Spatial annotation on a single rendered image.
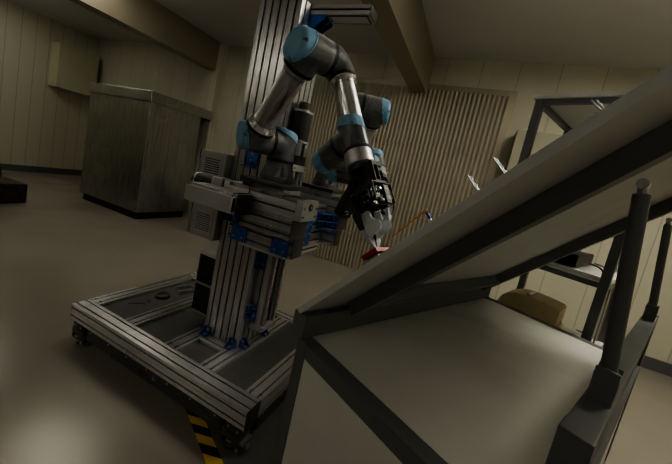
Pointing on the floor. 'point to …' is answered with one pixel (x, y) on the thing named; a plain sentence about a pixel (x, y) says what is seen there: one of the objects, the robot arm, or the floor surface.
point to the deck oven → (139, 151)
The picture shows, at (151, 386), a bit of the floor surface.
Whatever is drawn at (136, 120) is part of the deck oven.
